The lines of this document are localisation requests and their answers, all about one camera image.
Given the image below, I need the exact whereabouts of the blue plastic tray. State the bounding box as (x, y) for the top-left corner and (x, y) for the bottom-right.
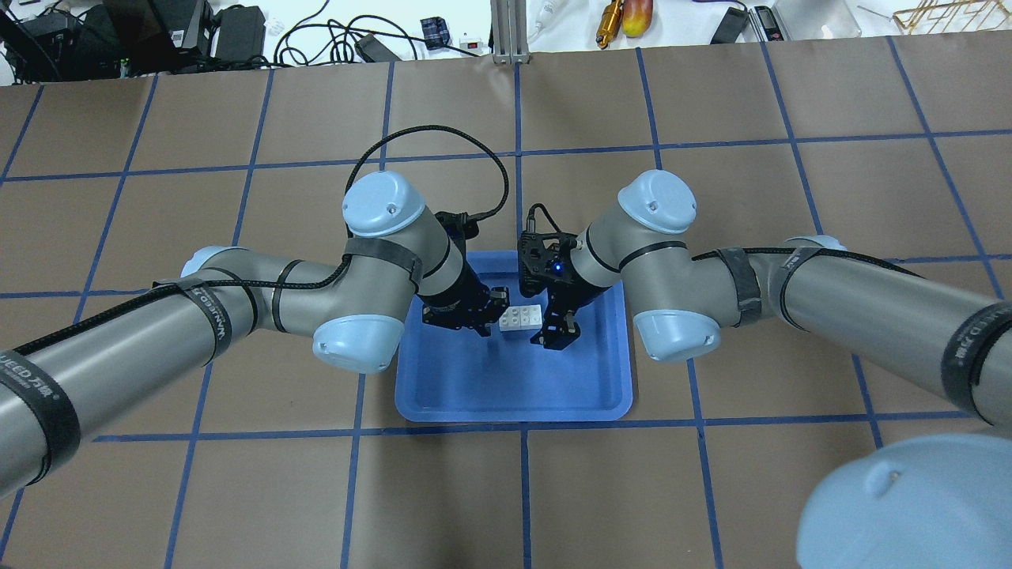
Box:
(394, 285), (635, 424)

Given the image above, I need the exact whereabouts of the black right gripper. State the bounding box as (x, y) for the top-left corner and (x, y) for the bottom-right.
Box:
(529, 269), (607, 350)

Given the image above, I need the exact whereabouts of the clear plastic lidded box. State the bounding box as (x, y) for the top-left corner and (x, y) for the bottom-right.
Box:
(771, 1), (863, 42)

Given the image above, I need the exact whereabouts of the white block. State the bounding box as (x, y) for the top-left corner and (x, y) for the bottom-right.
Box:
(517, 305), (545, 330)
(498, 307), (528, 333)

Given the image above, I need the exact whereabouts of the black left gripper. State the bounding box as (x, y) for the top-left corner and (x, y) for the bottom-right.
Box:
(420, 262), (510, 338)

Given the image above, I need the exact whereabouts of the gold wire rack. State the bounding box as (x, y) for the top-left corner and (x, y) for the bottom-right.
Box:
(848, 1), (1011, 36)

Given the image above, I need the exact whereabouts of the gold bottle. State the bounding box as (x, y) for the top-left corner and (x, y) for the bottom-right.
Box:
(594, 0), (623, 50)

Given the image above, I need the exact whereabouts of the black power adapter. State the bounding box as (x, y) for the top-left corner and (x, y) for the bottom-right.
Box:
(711, 7), (750, 44)

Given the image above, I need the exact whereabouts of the aluminium frame post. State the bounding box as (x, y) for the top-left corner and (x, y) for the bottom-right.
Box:
(490, 0), (531, 66)

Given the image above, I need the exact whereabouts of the mango fruit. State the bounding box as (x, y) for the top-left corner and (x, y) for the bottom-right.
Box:
(621, 0), (655, 37)

